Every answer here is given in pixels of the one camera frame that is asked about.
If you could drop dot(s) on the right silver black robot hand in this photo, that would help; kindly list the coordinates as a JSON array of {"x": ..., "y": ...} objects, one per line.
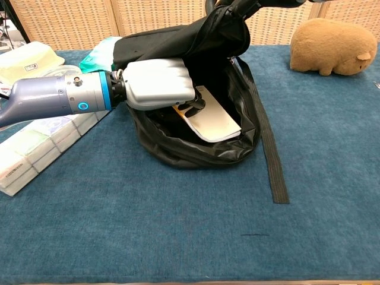
[{"x": 246, "y": 7}]

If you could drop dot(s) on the blue carpet table cover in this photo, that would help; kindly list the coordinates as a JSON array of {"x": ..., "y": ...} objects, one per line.
[{"x": 178, "y": 231}]

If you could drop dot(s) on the beige plastic lunch box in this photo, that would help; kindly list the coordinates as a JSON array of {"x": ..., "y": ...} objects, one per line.
[{"x": 26, "y": 59}]

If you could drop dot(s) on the woven bamboo folding screen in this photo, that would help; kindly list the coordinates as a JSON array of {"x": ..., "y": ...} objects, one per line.
[{"x": 74, "y": 20}]

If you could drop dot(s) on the black fabric backpack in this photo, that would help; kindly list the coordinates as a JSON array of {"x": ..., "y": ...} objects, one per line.
[{"x": 184, "y": 41}]

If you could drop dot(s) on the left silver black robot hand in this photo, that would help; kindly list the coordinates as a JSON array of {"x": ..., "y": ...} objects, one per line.
[{"x": 157, "y": 83}]

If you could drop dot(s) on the black tripod leg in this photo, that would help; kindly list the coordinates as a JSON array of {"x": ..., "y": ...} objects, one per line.
[{"x": 17, "y": 20}]

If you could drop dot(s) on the pastel tissue packs bundle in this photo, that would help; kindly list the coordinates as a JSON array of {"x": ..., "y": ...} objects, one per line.
[{"x": 35, "y": 145}]

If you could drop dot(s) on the teal wet wipes pack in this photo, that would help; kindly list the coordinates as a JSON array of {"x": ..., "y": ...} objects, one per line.
[{"x": 98, "y": 56}]

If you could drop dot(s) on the brown plush capybara toy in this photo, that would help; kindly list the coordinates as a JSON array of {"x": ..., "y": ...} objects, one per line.
[{"x": 329, "y": 44}]

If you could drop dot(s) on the yellow-edged white book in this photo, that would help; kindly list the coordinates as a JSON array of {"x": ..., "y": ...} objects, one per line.
[{"x": 216, "y": 118}]

